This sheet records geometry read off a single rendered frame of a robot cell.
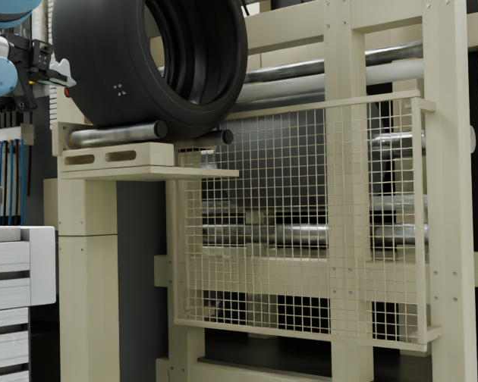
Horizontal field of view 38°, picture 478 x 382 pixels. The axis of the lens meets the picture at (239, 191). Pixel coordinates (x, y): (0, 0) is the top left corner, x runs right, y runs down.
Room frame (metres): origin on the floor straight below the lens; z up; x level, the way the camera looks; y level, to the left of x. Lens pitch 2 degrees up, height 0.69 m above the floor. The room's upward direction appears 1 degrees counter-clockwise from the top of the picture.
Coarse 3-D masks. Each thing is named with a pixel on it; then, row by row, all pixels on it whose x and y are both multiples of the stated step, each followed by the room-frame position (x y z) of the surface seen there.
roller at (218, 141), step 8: (200, 136) 2.07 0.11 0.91; (208, 136) 2.05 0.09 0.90; (216, 136) 2.03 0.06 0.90; (224, 136) 2.02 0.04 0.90; (232, 136) 2.04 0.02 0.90; (176, 144) 2.13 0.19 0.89; (184, 144) 2.11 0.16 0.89; (192, 144) 2.09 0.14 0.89; (200, 144) 2.08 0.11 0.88; (208, 144) 2.06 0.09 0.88; (216, 144) 2.05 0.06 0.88; (224, 144) 2.03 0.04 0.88
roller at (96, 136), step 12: (84, 132) 1.97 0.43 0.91; (96, 132) 1.93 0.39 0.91; (108, 132) 1.90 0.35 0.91; (120, 132) 1.87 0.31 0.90; (132, 132) 1.84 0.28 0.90; (144, 132) 1.82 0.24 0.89; (156, 132) 1.80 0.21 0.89; (72, 144) 2.00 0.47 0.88; (84, 144) 1.97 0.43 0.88; (96, 144) 1.95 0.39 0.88
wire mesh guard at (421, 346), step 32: (384, 96) 1.93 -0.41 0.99; (416, 96) 1.88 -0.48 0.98; (384, 128) 1.94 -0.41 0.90; (416, 128) 1.88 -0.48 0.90; (352, 160) 2.00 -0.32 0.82; (384, 160) 1.94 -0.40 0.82; (416, 160) 1.88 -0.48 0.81; (416, 192) 1.88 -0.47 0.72; (416, 224) 1.88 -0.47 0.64; (320, 256) 2.07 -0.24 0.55; (384, 256) 1.95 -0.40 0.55; (416, 256) 1.88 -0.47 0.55; (192, 288) 2.38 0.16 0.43; (384, 288) 1.95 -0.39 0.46; (192, 320) 2.38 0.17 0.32; (224, 320) 2.29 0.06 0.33; (352, 320) 2.01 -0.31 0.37
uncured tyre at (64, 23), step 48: (96, 0) 1.74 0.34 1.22; (144, 0) 1.76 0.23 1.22; (192, 0) 2.20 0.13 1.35; (96, 48) 1.75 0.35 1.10; (144, 48) 1.76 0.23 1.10; (192, 48) 2.27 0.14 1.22; (240, 48) 2.08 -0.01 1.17; (96, 96) 1.84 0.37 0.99; (144, 96) 1.79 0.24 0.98; (192, 96) 2.25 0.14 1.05
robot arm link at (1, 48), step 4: (0, 36) 1.55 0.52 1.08; (0, 40) 1.53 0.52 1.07; (4, 40) 1.54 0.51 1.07; (0, 44) 1.53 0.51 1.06; (4, 44) 1.54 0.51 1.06; (0, 48) 1.53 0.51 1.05; (4, 48) 1.53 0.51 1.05; (8, 48) 1.55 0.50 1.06; (0, 52) 1.53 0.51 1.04; (4, 52) 1.54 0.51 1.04; (8, 52) 1.55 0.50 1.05; (0, 56) 1.53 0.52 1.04; (4, 56) 1.54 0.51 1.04
